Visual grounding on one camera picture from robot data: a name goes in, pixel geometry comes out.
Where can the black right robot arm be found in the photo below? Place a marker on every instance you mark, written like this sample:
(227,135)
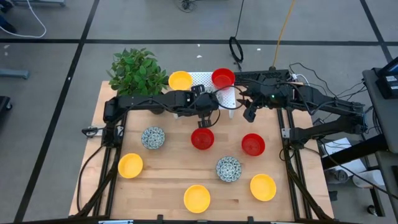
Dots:
(329,107)

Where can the white paper sheets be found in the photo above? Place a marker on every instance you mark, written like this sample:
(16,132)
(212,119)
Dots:
(339,146)

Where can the grey mounting plate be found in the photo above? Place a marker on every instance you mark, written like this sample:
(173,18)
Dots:
(286,133)

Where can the black box with label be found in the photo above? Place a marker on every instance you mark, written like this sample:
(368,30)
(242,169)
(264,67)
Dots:
(388,87)

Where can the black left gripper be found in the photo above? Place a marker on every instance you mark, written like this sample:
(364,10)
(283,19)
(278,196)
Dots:
(206,104)

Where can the black monitor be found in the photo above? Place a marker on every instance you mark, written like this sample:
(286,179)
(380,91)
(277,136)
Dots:
(390,67)

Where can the person's foot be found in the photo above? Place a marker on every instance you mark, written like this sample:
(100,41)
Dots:
(7,26)
(5,4)

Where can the green bowl with patterned inside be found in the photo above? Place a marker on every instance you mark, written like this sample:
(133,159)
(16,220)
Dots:
(229,169)
(153,137)

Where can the black caster wheel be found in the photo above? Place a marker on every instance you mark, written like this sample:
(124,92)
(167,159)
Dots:
(372,210)

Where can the black caster base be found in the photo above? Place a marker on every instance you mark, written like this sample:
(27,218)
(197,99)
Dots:
(4,104)

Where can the black table clamp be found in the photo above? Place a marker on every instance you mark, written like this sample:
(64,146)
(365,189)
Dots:
(250,219)
(160,218)

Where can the white paper roll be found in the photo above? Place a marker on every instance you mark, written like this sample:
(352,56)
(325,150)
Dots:
(371,179)

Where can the red mini bowl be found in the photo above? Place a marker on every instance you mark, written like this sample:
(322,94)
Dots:
(202,139)
(222,77)
(253,145)

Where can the green leafy plant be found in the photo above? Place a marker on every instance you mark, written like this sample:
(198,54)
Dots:
(136,73)

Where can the black side table crossbar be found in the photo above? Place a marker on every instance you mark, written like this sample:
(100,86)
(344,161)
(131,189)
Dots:
(357,151)

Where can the black power strip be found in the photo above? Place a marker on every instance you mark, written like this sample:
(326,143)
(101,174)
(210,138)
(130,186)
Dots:
(264,75)

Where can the yellow mini bowl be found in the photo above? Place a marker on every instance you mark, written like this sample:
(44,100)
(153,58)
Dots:
(196,199)
(180,81)
(130,165)
(263,187)

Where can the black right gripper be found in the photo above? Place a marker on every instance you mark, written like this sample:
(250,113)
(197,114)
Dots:
(262,95)

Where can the grey side table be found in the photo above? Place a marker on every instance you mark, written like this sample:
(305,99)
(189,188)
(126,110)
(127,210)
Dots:
(384,118)

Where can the white perforated rack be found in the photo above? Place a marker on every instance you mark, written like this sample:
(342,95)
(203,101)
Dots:
(202,79)

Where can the grey furniture foot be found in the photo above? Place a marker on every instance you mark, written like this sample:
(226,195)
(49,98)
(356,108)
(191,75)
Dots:
(14,74)

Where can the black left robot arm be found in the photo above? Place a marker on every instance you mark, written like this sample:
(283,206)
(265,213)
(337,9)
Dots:
(140,102)

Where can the silver table bracket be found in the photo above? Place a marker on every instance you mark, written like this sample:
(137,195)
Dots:
(115,222)

